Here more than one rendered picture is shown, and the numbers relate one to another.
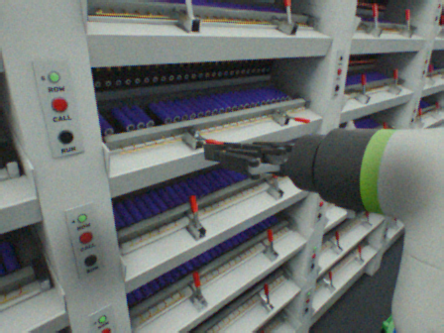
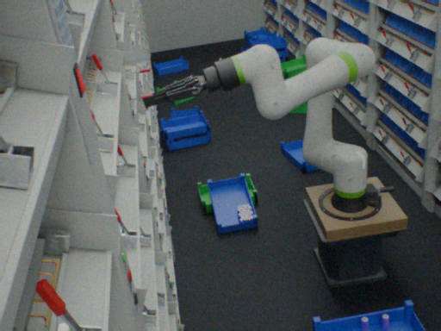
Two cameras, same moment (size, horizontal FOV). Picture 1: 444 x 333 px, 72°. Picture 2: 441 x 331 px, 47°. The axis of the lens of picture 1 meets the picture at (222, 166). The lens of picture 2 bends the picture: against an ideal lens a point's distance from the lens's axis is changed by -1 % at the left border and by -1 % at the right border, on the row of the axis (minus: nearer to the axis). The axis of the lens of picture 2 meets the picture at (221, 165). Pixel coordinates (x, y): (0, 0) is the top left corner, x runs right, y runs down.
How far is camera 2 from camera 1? 1.26 m
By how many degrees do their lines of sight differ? 48
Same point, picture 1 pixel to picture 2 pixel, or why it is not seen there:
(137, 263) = not seen: hidden behind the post
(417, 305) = (267, 100)
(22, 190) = (128, 146)
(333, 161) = (226, 73)
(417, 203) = (255, 73)
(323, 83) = (127, 43)
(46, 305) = (142, 213)
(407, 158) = (247, 62)
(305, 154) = (213, 76)
